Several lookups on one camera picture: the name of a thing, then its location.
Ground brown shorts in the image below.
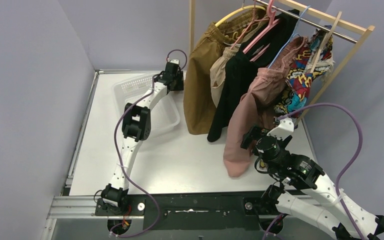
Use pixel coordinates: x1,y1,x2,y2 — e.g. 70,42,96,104
183,8,269,135

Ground yellow wire hanger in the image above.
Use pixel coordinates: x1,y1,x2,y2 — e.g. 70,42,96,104
209,8,266,44

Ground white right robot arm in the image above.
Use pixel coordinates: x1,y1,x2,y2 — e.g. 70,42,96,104
240,125,384,240

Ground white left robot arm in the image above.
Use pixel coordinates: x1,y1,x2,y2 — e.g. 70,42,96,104
97,59,184,216

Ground pink shorts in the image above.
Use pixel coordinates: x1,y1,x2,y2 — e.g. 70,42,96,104
223,36,308,178

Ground beige shorts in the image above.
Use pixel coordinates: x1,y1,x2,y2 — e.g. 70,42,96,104
209,16,269,107

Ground black shorts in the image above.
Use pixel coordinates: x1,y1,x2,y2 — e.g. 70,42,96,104
207,13,297,143

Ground colourful comic print shorts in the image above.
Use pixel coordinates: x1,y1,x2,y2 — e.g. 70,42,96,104
273,30,335,116

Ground light blue hanger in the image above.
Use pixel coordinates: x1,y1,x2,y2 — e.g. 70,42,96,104
267,5,311,69

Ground thick pink plastic hanger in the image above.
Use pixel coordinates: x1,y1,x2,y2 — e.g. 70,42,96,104
243,0,280,54

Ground wooden hanger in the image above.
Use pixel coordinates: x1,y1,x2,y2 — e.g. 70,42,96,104
309,11,343,73

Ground white plastic basket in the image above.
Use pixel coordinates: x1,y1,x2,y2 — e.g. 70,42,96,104
112,73,180,138

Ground wooden clothes rack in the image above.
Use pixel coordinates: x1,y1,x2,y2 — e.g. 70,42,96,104
188,0,375,122

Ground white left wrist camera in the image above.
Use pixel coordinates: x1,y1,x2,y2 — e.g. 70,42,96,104
169,59,180,65

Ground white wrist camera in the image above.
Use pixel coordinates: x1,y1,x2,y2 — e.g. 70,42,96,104
169,59,180,65
267,117,295,140

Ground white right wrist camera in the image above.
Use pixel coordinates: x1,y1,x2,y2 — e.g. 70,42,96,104
267,117,295,140

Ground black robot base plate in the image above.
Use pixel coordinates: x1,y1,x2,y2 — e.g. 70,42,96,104
95,191,279,231

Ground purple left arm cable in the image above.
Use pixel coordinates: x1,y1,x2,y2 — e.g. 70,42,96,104
108,48,188,239

